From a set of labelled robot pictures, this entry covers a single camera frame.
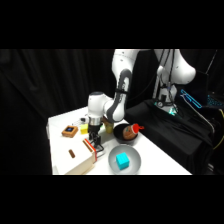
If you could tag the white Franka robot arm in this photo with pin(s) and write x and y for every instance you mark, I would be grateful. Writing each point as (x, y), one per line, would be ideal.
(120, 83)

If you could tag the brown toy with red cap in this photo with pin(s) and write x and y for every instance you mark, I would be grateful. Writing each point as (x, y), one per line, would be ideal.
(130, 131)

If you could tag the light wooden drawer cabinet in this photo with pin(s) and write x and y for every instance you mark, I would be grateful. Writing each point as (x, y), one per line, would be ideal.
(68, 163)

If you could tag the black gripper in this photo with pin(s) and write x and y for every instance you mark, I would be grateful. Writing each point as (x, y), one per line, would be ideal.
(94, 132)

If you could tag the yellow cube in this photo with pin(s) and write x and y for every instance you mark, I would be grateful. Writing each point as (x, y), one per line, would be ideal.
(84, 129)

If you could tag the black bowl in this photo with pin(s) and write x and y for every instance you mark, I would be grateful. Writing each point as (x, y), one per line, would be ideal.
(119, 136)

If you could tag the black cloth covered stand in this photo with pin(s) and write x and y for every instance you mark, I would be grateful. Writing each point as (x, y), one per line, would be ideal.
(173, 133)

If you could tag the small brown cylinder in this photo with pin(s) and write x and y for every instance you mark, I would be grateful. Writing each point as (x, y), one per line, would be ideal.
(71, 153)

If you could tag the orange block with blue square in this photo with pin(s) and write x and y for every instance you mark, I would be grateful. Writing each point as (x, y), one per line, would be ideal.
(69, 131)

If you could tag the laptop with blue glow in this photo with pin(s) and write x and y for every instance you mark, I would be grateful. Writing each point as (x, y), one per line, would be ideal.
(196, 96)

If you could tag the black curtain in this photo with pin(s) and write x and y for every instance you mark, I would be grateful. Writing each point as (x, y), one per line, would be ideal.
(30, 100)

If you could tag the grey round plate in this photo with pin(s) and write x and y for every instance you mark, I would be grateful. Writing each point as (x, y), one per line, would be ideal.
(133, 161)

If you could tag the cyan cube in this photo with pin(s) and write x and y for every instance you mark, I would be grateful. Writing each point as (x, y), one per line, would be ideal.
(122, 161)

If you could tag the yellow cup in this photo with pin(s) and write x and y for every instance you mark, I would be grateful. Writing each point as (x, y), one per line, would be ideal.
(108, 128)

